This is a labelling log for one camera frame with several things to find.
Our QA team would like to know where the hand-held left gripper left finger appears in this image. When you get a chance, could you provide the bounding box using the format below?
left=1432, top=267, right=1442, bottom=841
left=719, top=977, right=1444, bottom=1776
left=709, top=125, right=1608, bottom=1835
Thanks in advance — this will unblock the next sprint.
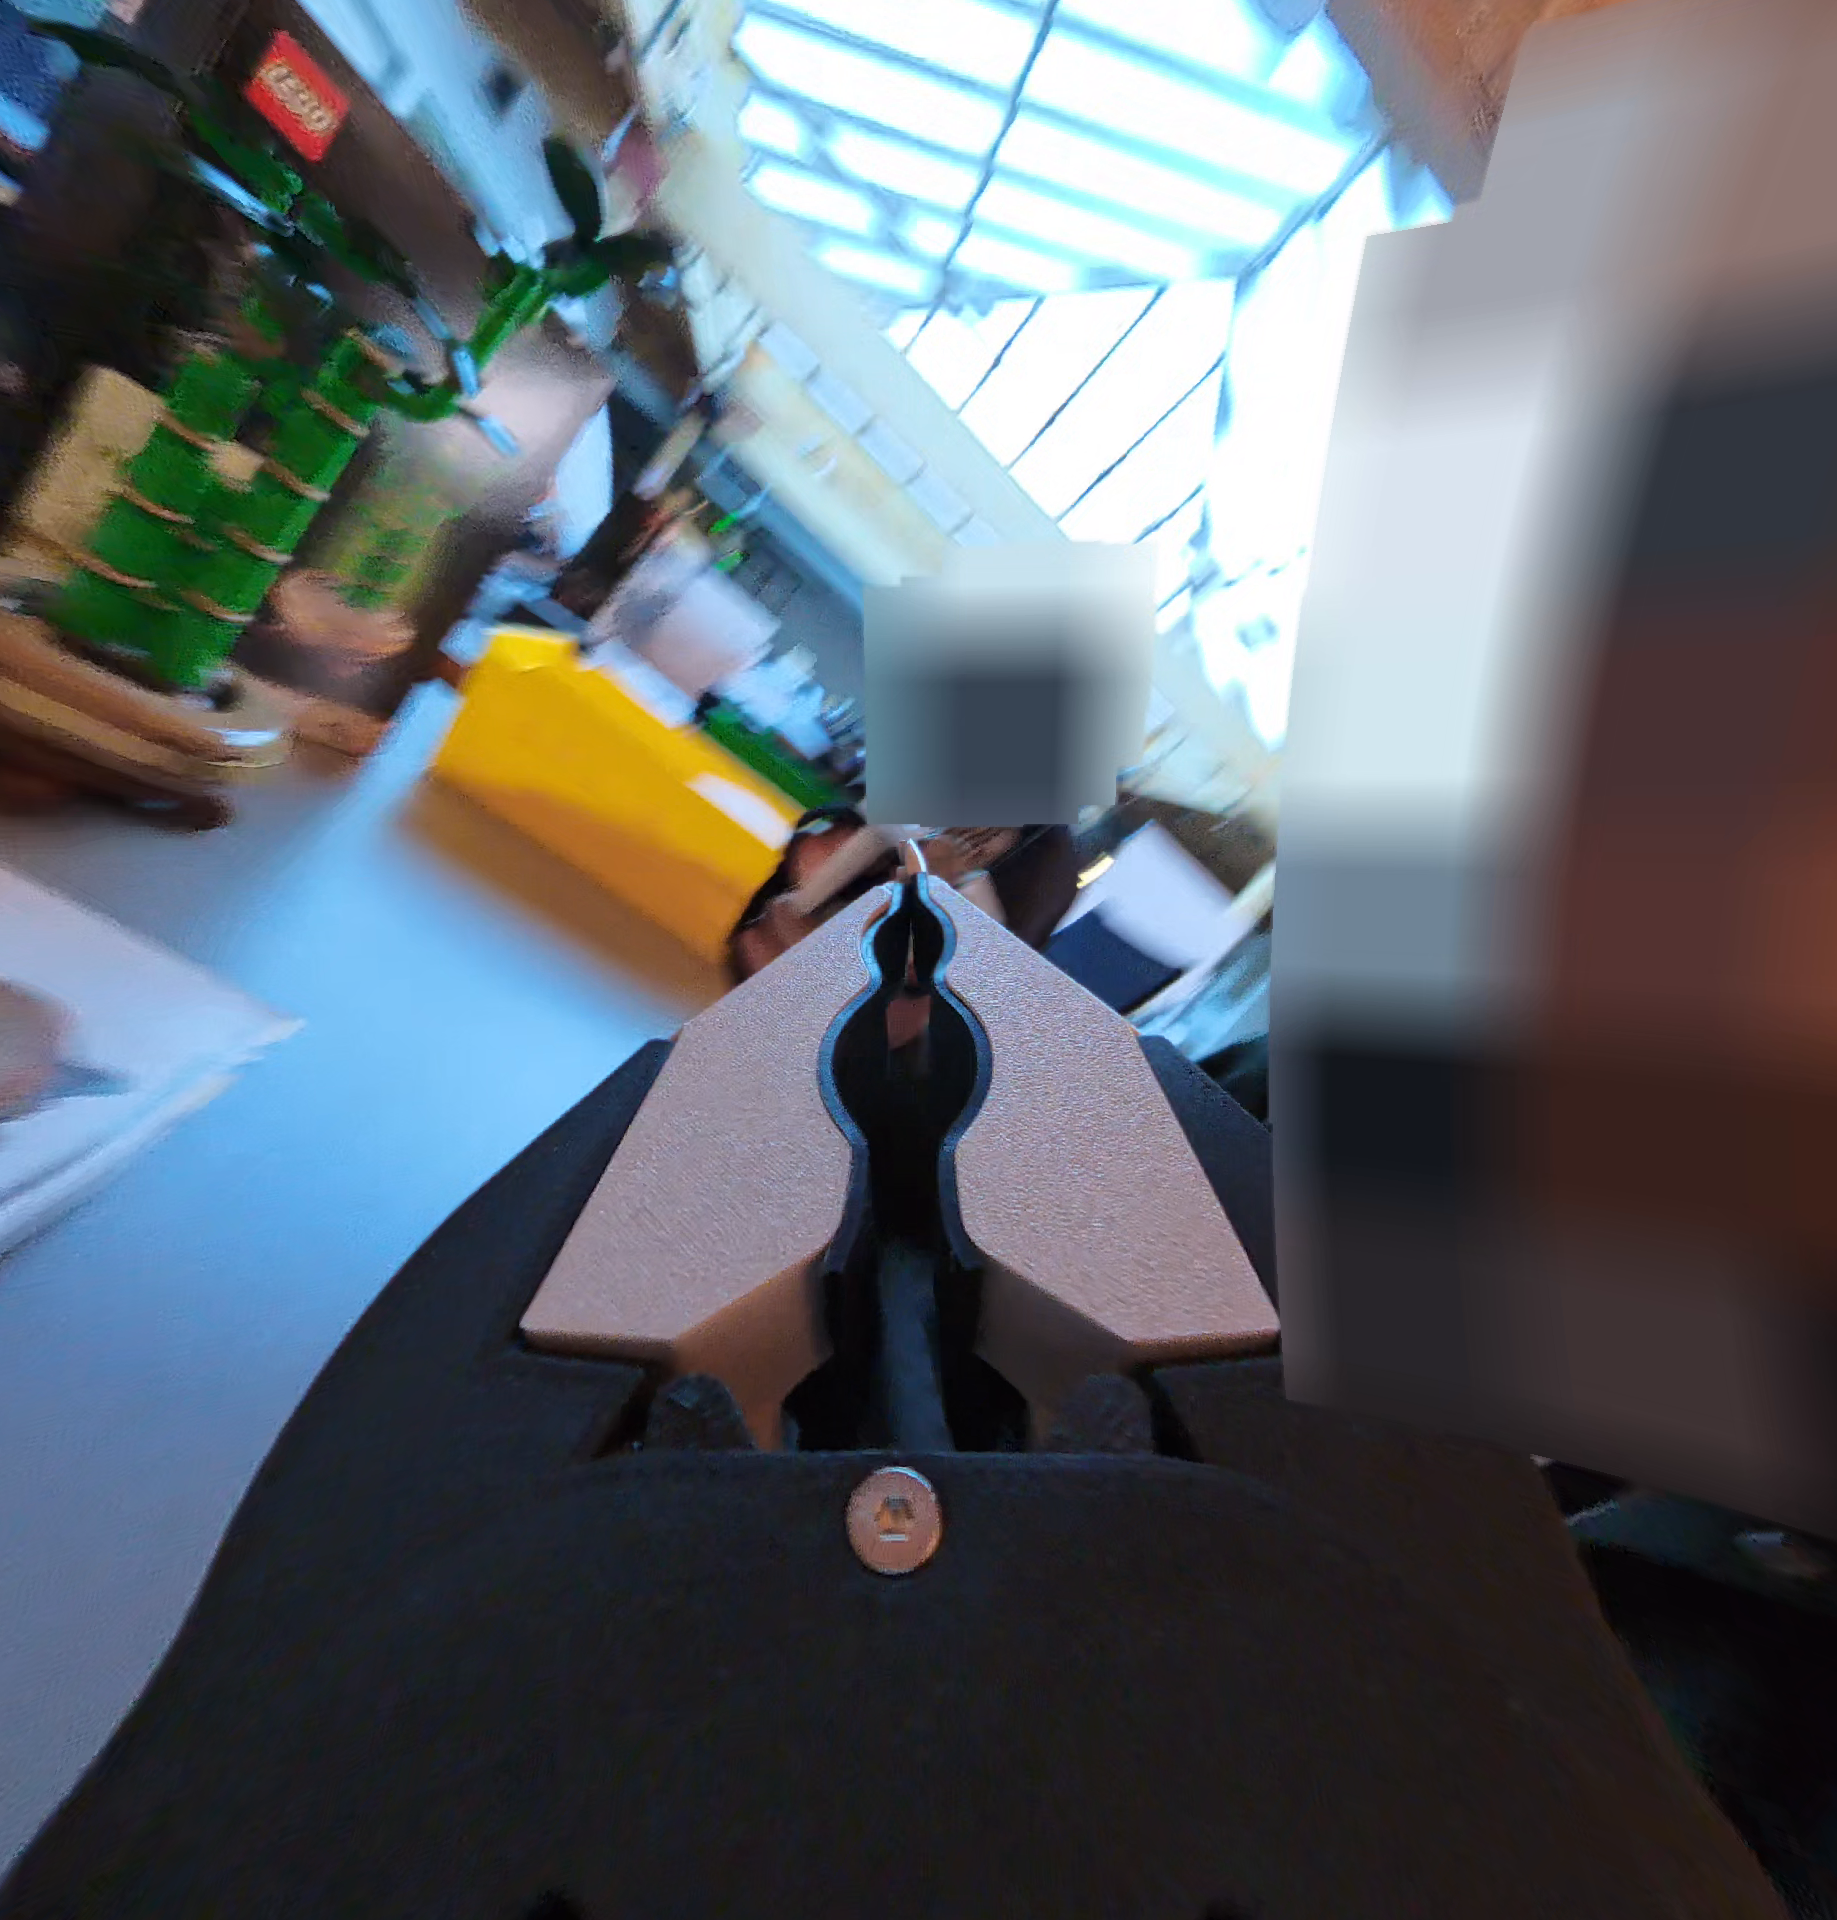
left=520, top=883, right=920, bottom=1454

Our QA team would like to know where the yellow plastic bin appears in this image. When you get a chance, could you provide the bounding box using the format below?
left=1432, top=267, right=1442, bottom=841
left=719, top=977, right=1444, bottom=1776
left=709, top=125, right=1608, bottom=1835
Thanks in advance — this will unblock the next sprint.
left=431, top=620, right=807, bottom=961

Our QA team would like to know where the green plastic bin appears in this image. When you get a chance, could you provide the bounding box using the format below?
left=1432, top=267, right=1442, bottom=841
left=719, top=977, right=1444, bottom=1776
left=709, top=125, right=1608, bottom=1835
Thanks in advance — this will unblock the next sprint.
left=700, top=695, right=844, bottom=812

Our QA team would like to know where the grey desk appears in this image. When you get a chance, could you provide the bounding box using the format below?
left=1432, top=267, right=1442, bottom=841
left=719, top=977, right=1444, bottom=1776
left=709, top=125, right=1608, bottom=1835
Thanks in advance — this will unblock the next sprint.
left=0, top=681, right=739, bottom=1920

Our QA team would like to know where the dark bag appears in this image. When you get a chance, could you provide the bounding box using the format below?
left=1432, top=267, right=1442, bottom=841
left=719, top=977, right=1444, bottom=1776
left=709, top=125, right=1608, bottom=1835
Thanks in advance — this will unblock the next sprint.
left=1563, top=1470, right=1837, bottom=1920

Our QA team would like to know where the person's right hand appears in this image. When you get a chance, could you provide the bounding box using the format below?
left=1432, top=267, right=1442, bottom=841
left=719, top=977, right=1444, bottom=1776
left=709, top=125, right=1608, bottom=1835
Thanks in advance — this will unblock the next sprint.
left=737, top=816, right=896, bottom=977

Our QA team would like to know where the black bamboo toy box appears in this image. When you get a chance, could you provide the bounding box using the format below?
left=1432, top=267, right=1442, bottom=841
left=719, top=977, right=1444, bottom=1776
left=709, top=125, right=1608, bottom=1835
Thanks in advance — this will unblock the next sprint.
left=0, top=0, right=664, bottom=721

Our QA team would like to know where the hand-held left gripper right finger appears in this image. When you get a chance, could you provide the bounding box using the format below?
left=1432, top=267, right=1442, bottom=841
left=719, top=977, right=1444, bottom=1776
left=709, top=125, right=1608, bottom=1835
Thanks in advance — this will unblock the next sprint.
left=911, top=875, right=1283, bottom=1448

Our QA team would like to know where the open instruction booklet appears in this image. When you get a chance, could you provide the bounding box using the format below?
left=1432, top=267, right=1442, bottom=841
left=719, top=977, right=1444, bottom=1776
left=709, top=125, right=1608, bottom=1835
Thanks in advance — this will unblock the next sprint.
left=0, top=840, right=302, bottom=1284

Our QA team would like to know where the green bamboo brick model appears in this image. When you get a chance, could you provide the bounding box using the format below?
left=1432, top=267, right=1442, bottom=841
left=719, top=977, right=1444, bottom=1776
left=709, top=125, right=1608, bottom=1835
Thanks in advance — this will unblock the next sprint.
left=0, top=134, right=679, bottom=834

